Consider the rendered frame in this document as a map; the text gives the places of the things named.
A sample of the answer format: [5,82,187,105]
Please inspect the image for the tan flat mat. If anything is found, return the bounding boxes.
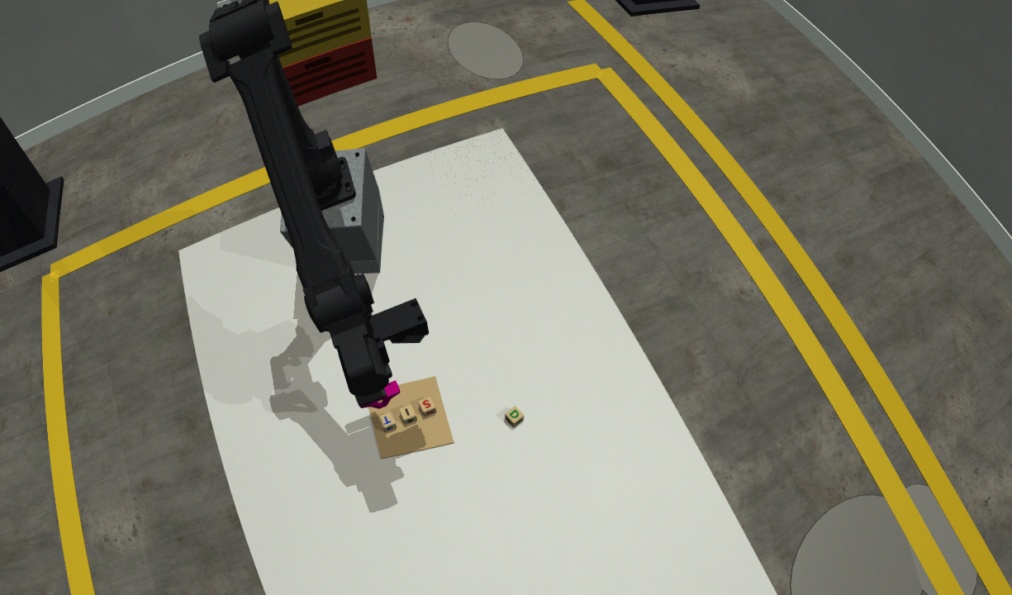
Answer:
[369,376,454,459]

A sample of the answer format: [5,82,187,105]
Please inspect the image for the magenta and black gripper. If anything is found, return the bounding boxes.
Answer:
[355,363,400,409]

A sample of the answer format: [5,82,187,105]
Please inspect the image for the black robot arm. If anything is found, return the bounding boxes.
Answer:
[199,0,429,396]

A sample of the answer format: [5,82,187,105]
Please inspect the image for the beige letter block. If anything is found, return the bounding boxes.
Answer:
[418,397,437,417]
[399,405,417,425]
[505,406,524,428]
[378,412,397,433]

